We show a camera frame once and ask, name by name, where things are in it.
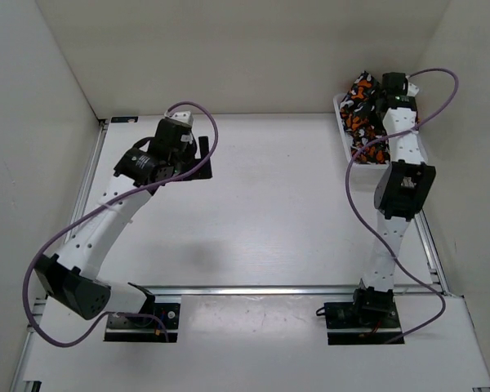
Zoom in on orange camouflage shorts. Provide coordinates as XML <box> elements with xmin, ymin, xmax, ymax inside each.
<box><xmin>340</xmin><ymin>70</ymin><xmax>386</xmax><ymax>156</ymax></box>

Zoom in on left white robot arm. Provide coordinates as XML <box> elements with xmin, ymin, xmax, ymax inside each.
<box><xmin>34</xmin><ymin>111</ymin><xmax>208</xmax><ymax>327</ymax></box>

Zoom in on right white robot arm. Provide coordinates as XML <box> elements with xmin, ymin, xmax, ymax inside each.
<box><xmin>350</xmin><ymin>73</ymin><xmax>436</xmax><ymax>327</ymax></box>

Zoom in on dark label sticker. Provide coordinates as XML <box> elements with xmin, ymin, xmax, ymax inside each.
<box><xmin>109</xmin><ymin>116</ymin><xmax>139</xmax><ymax>123</ymax></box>

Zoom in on white plastic basket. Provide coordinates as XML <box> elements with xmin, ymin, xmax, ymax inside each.
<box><xmin>333</xmin><ymin>93</ymin><xmax>428</xmax><ymax>176</ymax></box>

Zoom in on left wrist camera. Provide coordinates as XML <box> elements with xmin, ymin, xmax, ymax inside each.
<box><xmin>166</xmin><ymin>111</ymin><xmax>194</xmax><ymax>127</ymax></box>

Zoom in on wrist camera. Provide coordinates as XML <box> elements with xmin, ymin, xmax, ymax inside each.
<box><xmin>166</xmin><ymin>111</ymin><xmax>194</xmax><ymax>127</ymax></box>
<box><xmin>407</xmin><ymin>79</ymin><xmax>420</xmax><ymax>97</ymax></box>

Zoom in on aluminium front rail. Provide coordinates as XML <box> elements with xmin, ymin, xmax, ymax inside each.
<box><xmin>146</xmin><ymin>284</ymin><xmax>446</xmax><ymax>297</ymax></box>

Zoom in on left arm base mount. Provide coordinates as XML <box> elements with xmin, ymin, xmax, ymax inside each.
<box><xmin>104</xmin><ymin>283</ymin><xmax>180</xmax><ymax>343</ymax></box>

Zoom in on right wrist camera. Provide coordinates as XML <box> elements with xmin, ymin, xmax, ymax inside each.
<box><xmin>407</xmin><ymin>79</ymin><xmax>420</xmax><ymax>97</ymax></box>

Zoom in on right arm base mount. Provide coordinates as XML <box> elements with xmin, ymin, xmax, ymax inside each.
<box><xmin>315</xmin><ymin>287</ymin><xmax>405</xmax><ymax>345</ymax></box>

